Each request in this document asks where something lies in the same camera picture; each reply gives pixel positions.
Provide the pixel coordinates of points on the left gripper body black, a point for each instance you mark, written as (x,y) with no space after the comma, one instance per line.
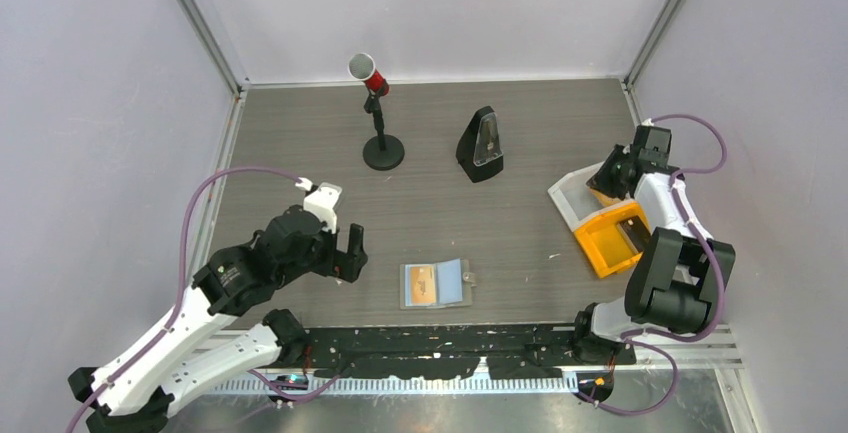
(319,259)

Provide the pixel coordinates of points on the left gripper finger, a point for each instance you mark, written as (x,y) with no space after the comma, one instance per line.
(347,267)
(356,244)

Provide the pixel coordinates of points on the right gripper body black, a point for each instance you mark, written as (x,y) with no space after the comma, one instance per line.
(632,155)

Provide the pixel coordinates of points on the gold credit card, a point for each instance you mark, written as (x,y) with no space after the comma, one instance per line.
(421,285)

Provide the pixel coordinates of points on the grey card holder wallet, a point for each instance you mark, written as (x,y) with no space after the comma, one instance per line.
(455,283)

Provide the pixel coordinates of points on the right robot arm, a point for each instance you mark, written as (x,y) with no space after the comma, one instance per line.
(676,289)

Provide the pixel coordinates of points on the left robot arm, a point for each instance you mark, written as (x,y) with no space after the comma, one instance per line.
(141,389)

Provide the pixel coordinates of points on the black card in yellow bin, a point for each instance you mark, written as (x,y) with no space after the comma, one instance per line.
(635,232)

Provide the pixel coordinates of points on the white plastic bin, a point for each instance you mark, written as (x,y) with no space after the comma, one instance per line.
(576,202)

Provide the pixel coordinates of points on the yellow plastic bin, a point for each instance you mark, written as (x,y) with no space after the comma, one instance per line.
(603,243)

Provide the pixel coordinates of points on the red microphone on stand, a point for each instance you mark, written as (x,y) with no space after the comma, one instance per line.
(382,152)

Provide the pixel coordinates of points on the black metronome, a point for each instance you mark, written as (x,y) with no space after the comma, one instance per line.
(479,151)

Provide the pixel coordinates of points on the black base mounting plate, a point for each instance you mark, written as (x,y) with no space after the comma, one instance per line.
(451,352)

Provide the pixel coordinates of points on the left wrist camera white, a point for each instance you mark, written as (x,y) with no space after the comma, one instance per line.
(322,201)

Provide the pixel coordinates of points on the aluminium rail frame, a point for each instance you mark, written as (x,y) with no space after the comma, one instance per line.
(660,363)

